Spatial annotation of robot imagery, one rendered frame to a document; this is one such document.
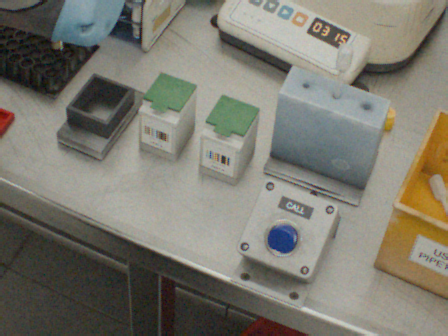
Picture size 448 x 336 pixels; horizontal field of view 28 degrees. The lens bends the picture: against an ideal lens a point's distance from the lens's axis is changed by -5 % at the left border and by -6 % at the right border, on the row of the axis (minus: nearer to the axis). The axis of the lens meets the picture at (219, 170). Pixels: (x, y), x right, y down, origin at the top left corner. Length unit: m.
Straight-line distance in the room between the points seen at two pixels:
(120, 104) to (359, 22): 0.27
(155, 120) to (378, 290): 0.26
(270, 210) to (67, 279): 1.11
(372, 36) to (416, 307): 0.31
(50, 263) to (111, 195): 1.02
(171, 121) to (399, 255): 0.25
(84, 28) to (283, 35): 0.41
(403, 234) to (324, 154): 0.13
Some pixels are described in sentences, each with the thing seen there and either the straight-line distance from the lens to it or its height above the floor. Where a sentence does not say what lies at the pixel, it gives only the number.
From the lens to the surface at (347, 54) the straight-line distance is 0.82.
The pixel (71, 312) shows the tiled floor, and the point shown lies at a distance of 1.85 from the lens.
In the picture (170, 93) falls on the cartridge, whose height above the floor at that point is 0.94.
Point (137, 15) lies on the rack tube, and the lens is 1.01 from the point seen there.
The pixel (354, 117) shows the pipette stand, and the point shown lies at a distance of 0.86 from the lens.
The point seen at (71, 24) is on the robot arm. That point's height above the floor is 1.17.
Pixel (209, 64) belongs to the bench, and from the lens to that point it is 1.03.
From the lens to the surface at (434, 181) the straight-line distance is 0.93.
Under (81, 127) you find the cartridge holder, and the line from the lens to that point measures 0.94.
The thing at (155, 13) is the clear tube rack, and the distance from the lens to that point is 1.02.
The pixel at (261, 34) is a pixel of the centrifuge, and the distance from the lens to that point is 1.01.
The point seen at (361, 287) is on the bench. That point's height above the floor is 0.87.
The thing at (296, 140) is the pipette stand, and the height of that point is 0.92.
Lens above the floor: 1.60
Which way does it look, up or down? 51 degrees down
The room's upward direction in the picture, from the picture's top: 5 degrees clockwise
